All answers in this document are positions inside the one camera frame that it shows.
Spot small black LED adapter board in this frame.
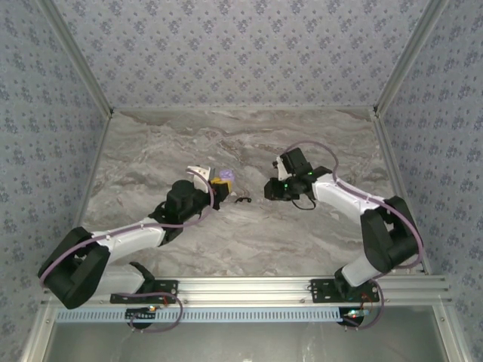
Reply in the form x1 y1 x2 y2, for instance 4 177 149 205
340 307 373 326
125 305 158 322

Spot grey metal lower tray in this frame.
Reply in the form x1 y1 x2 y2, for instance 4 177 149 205
20 301 471 362

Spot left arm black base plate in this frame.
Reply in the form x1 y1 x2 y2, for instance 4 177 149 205
109 278 180 305

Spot aluminium table side rail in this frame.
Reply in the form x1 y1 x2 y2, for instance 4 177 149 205
371 111 433 275
71 112 114 235

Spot long aluminium base rail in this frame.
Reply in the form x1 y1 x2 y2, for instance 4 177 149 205
41 276 453 305

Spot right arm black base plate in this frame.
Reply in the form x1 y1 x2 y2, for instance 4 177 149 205
309 278 380 305

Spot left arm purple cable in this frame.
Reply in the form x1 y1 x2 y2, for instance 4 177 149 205
38 168 218 335

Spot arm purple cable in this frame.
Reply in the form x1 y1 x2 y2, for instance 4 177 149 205
285 140 426 332
38 168 218 335

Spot light blue slotted cable tray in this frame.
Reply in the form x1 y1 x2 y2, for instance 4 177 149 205
54 306 351 324

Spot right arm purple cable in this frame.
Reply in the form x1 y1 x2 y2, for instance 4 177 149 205
285 140 426 332

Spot aluminium corner post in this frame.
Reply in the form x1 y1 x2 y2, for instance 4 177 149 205
35 0 115 117
372 0 453 115

